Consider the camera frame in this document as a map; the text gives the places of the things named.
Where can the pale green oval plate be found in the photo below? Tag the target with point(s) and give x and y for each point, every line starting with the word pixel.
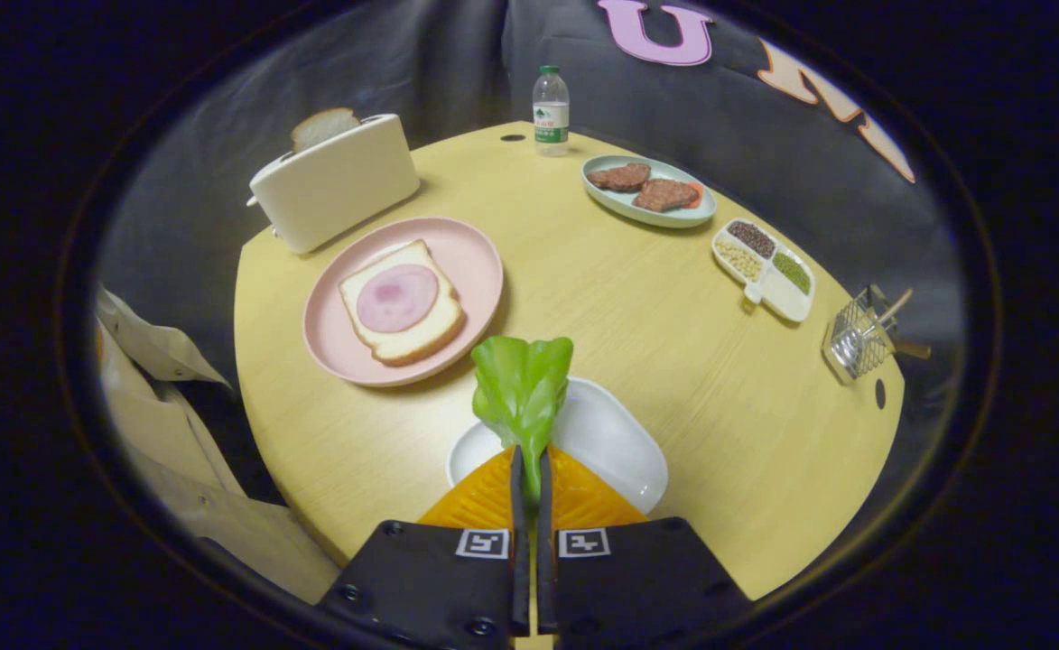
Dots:
pixel 615 206

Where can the brown meat patty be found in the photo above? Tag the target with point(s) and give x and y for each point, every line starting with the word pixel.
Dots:
pixel 619 177
pixel 664 195

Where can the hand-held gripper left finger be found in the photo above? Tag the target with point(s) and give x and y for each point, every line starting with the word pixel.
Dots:
pixel 430 587

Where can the clear plastic water bottle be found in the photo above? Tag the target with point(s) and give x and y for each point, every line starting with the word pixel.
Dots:
pixel 551 113

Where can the white square plate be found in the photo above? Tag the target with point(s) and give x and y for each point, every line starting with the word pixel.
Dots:
pixel 610 442

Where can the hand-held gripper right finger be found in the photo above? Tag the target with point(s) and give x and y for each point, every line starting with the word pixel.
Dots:
pixel 637 587

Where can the pink ham slice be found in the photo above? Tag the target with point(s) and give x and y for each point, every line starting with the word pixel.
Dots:
pixel 397 298

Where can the clear utensil holder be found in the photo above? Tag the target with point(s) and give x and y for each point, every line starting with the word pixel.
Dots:
pixel 854 343

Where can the plain bread slice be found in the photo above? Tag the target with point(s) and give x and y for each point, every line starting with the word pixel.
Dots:
pixel 323 126

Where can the green lettuce leaf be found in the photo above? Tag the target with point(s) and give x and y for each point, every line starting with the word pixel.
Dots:
pixel 520 388

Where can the orange carrot slice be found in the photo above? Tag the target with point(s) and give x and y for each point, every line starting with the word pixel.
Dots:
pixel 695 197

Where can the white toaster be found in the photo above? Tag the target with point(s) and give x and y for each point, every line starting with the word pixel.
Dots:
pixel 339 190

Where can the black backdrop cloth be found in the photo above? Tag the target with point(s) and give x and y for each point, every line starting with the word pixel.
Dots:
pixel 421 63

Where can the pink round plate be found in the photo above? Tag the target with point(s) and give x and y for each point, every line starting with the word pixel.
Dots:
pixel 466 262

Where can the wooden stick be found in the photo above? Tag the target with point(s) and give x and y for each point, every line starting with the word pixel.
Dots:
pixel 895 310

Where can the white divided grain dish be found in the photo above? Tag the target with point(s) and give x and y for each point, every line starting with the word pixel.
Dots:
pixel 786 302

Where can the bread slice under ham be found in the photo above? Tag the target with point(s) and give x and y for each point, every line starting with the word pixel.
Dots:
pixel 421 334

